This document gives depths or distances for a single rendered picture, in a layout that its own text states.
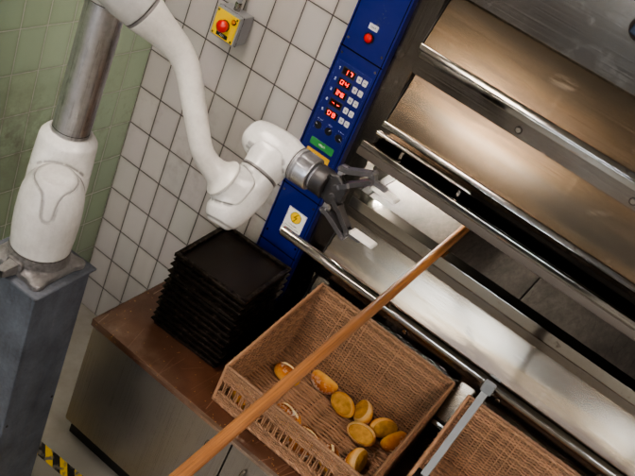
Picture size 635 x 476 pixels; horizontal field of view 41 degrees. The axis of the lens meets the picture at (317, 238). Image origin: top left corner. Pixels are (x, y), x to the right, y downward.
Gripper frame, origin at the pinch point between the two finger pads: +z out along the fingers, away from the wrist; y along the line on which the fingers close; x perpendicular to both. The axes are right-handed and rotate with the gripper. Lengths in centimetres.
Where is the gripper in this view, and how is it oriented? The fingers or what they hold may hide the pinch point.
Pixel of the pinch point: (382, 222)
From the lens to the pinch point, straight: 204.4
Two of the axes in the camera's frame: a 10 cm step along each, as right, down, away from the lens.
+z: 7.8, 5.6, -2.8
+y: -3.6, 7.7, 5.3
